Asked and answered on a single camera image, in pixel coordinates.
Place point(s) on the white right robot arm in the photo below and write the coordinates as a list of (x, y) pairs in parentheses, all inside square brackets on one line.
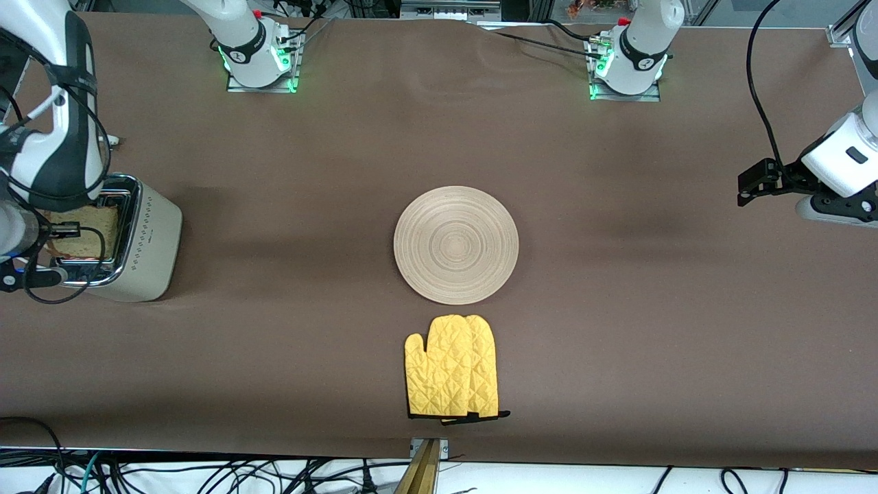
[(41, 158)]

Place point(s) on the round wooden plate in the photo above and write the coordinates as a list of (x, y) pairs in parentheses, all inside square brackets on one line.
[(456, 245)]

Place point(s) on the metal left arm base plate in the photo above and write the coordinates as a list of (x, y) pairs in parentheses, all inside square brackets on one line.
[(655, 95)]

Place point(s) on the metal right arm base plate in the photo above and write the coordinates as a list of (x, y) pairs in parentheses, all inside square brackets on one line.
[(291, 68)]

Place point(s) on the cream and chrome toaster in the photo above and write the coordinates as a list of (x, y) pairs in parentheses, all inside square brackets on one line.
[(147, 240)]

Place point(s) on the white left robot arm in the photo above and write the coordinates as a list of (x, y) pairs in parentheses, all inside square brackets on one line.
[(645, 41)]

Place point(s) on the yellow quilted oven mitt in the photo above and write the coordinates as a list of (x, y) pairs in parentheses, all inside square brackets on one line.
[(442, 367), (485, 370)]

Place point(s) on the slice of brown bread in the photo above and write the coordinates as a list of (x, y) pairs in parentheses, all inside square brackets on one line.
[(96, 219)]

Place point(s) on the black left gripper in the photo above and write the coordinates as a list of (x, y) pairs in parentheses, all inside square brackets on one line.
[(789, 174)]

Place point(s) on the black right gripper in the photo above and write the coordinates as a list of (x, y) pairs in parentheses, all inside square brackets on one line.
[(43, 241)]

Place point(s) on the grey metal frame bar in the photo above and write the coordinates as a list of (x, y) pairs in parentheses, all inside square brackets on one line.
[(449, 8)]

